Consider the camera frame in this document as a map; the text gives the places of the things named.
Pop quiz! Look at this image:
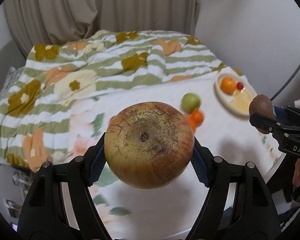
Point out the brown kiwi with sticker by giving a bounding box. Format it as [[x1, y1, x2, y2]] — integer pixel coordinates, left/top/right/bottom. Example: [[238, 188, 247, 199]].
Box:
[[249, 94, 276, 119]]

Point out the red cherry tomato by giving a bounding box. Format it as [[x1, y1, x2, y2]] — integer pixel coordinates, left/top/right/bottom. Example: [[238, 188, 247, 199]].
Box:
[[237, 82, 244, 90]]

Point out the large orange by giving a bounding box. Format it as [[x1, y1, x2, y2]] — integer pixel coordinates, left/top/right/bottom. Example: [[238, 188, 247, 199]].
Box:
[[220, 77, 237, 95], [185, 115, 197, 133]]

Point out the russet brown apple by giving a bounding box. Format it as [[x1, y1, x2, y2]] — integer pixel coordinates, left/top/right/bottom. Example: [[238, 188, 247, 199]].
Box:
[[104, 102, 194, 189]]

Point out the person's right hand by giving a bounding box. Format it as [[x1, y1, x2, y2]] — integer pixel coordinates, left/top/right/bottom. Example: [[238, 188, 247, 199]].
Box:
[[292, 159, 300, 187]]

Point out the cream yellow plate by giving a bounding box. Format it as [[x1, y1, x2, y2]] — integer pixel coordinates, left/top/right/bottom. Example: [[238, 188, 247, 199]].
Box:
[[214, 73, 257, 118]]

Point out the white floral tablecloth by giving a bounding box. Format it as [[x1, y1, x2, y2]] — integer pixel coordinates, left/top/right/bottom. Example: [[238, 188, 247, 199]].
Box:
[[51, 68, 283, 239]]

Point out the green apple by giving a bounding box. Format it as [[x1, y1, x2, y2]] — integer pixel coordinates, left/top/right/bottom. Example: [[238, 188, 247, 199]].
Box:
[[181, 93, 201, 114]]

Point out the green striped floral quilt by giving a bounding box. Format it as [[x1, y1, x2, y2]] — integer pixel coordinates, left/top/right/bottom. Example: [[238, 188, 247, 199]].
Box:
[[0, 30, 226, 172]]

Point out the grey sofa backrest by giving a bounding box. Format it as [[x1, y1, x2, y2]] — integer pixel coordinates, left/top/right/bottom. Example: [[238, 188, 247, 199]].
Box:
[[0, 40, 26, 91]]

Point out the beige curtain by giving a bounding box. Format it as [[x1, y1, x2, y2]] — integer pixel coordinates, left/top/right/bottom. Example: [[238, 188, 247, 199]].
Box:
[[4, 0, 198, 55]]

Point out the black cable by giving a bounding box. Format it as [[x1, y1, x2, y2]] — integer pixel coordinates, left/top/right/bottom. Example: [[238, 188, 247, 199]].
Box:
[[270, 57, 300, 100]]

